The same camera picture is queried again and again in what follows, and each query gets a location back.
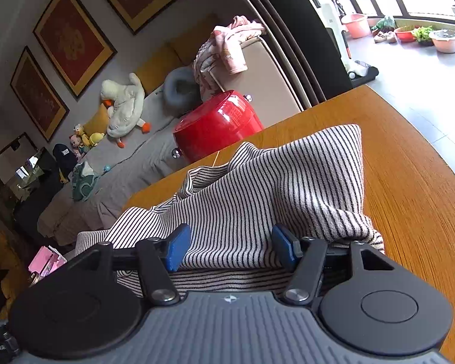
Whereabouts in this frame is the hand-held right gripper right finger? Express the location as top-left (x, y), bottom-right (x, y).
top-left (272, 224), bottom-right (393, 305)

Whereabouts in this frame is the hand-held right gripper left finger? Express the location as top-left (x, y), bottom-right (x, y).
top-left (74, 223), bottom-right (192, 306)

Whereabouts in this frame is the black white striped garment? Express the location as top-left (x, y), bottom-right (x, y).
top-left (76, 123), bottom-right (386, 298)

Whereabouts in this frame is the grey covered sofa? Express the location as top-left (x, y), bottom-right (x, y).
top-left (36, 26), bottom-right (312, 247)

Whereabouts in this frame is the yellow beanbag chair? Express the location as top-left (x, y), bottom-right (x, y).
top-left (0, 231), bottom-right (28, 321)

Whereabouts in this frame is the pink storage box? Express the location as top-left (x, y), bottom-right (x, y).
top-left (28, 246), bottom-right (67, 276)

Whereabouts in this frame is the green plush cloth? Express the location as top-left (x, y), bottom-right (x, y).
top-left (71, 161), bottom-right (101, 202)

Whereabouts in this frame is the glossy red stool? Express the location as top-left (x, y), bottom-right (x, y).
top-left (172, 90), bottom-right (265, 164)

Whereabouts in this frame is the dark blue backpack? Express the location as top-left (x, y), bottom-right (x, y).
top-left (53, 143), bottom-right (79, 183)

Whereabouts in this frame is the dark cabinet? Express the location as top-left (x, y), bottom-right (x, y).
top-left (13, 167), bottom-right (73, 236)

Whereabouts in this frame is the pink doll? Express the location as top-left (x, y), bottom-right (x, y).
top-left (69, 133), bottom-right (86, 160)

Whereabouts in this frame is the small yellow cushion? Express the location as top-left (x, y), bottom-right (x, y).
top-left (84, 103), bottom-right (110, 136)

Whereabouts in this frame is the white goose plush toy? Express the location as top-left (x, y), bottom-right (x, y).
top-left (99, 73), bottom-right (152, 148)

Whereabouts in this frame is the grey neck pillow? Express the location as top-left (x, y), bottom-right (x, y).
top-left (163, 66), bottom-right (200, 116)

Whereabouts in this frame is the glass fish tank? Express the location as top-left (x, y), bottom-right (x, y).
top-left (14, 148), bottom-right (58, 198)

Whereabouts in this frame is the yellow sofa cushion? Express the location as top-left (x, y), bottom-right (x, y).
top-left (170, 15), bottom-right (221, 63)
top-left (134, 45), bottom-right (183, 95)

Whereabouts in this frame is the white upright vacuum cleaner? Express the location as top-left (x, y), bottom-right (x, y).
top-left (318, 3), bottom-right (380, 80)

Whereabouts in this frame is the pink plastic basin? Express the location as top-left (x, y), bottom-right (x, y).
top-left (341, 14), bottom-right (369, 39)

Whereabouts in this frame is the pair of shoes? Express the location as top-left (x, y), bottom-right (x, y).
top-left (372, 30), bottom-right (397, 45)

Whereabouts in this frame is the red flower pot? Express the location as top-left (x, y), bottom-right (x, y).
top-left (394, 26), bottom-right (418, 42)

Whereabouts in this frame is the green potted plant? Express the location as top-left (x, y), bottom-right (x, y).
top-left (413, 26), bottom-right (435, 47)

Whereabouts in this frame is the pale pink basin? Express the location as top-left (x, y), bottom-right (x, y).
top-left (428, 29), bottom-right (455, 54)

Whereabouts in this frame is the dark sliding door frame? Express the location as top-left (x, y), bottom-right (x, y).
top-left (227, 0), bottom-right (355, 110)

